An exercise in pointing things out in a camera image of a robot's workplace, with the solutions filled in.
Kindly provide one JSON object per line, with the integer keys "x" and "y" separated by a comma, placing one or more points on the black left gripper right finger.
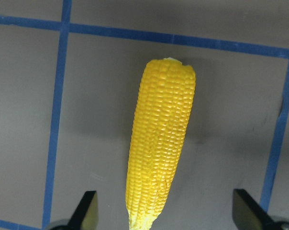
{"x": 247, "y": 214}

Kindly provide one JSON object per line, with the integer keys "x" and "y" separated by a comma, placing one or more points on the yellow corn cob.
{"x": 160, "y": 122}

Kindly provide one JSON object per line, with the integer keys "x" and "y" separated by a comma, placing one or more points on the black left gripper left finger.
{"x": 85, "y": 216}

